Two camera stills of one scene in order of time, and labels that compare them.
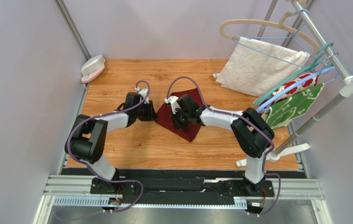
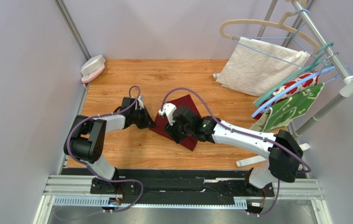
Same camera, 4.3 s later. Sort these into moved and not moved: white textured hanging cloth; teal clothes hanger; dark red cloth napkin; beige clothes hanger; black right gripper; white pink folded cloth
Moved: black right gripper; dark red cloth napkin
Not moved: beige clothes hanger; teal clothes hanger; white pink folded cloth; white textured hanging cloth
